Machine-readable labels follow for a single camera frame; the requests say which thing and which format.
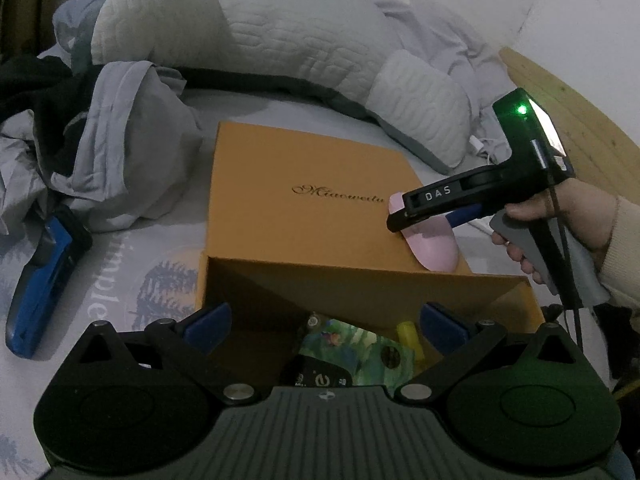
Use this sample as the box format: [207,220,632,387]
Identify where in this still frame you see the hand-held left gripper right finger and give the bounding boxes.
[396,302,587,405]

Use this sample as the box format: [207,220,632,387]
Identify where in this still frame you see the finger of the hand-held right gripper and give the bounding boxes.
[386,204,479,234]
[401,171,502,214]

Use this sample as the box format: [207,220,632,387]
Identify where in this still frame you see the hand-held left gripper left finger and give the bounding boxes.
[69,302,260,407]

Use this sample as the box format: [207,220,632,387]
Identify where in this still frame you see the pink oval case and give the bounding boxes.
[389,192,460,274]

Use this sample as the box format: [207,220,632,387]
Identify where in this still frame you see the orange cardboard box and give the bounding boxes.
[198,120,546,397]

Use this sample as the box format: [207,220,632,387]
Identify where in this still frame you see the person's right forearm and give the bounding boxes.
[597,194,640,312]

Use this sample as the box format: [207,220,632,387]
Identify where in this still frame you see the person's right hand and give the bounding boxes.
[491,178,620,287]

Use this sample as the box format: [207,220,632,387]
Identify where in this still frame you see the yellow tube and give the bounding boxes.
[396,320,426,364]

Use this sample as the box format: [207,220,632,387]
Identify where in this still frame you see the wooden board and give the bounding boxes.
[498,45,640,207]

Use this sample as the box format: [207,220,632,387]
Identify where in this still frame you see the green printed packet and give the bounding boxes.
[299,317,419,389]

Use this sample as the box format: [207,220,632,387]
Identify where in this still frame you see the black packet with white print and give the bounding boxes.
[279,354,354,389]

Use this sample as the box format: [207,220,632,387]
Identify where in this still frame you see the grey crumpled sheet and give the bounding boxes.
[372,0,512,161]

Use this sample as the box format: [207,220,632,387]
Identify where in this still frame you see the blue black electric shaver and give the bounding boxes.
[4,203,94,360]

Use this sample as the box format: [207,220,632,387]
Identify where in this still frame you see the crumpled grey clothing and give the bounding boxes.
[0,0,204,234]

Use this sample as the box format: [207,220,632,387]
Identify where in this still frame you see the large quilted grey pillow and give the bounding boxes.
[91,0,474,176]

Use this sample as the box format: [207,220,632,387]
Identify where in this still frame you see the black cloth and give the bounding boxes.
[0,54,107,187]

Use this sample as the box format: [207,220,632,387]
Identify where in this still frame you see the white charger cable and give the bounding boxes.
[467,134,507,167]

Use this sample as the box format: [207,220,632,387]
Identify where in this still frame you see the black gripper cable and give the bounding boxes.
[547,180,589,357]

